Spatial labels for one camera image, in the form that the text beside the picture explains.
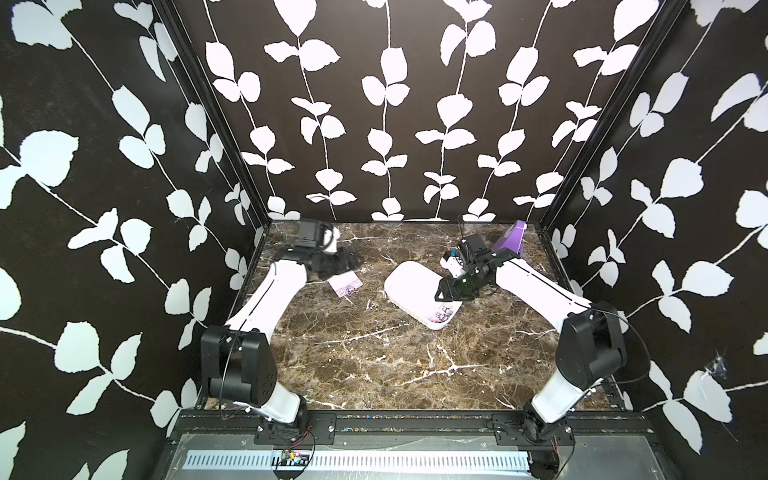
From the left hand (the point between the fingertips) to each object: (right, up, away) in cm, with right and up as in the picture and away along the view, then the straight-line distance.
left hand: (354, 258), depth 85 cm
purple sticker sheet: (-5, -9, +17) cm, 20 cm away
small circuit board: (-13, -48, -15) cm, 51 cm away
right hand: (+25, -10, +1) cm, 27 cm away
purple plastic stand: (+51, +6, +13) cm, 53 cm away
